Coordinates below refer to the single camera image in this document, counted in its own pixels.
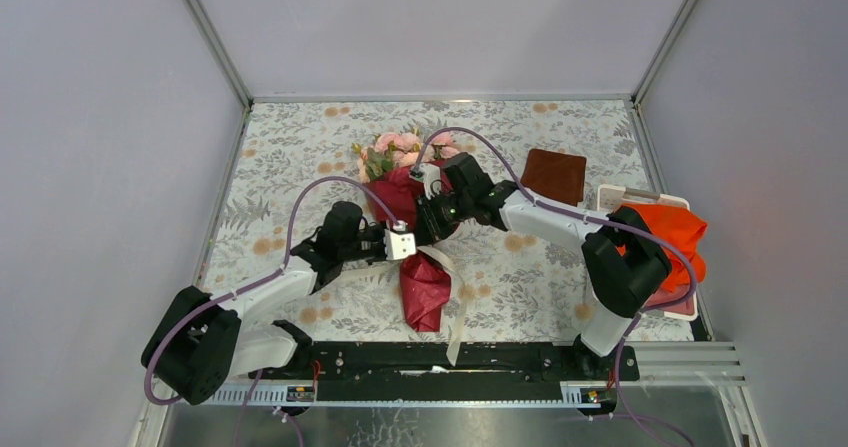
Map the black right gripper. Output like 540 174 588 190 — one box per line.
412 189 472 248

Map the cream printed ribbon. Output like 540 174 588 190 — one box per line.
338 246 465 333

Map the aluminium frame post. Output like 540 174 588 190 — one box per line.
182 0 253 110
631 0 700 109

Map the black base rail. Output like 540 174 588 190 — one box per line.
261 342 640 402

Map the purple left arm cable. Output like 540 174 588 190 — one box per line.
144 176 407 447

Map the pink cloth in basket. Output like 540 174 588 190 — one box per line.
645 283 696 316

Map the orange cloth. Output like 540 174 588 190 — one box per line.
625 203 708 294

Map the aluminium frame post right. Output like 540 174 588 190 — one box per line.
631 0 700 109

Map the white plastic basket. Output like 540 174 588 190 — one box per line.
594 184 699 322

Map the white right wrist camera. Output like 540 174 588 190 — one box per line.
417 163 443 199

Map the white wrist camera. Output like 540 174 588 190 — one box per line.
417 163 443 199
384 230 417 261

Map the aluminium frame post left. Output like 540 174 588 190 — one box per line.
182 0 253 110

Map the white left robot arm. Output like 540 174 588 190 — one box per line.
141 201 414 405

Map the floral patterned table mat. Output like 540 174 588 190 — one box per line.
201 100 651 341

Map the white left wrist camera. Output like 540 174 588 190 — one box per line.
384 230 417 261

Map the peach rose stem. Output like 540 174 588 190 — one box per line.
351 132 399 183

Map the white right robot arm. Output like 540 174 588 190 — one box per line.
409 153 672 379

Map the dark maroon wrapping paper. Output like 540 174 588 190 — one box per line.
366 167 451 333

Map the brown folded cloth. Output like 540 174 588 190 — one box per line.
520 148 587 206

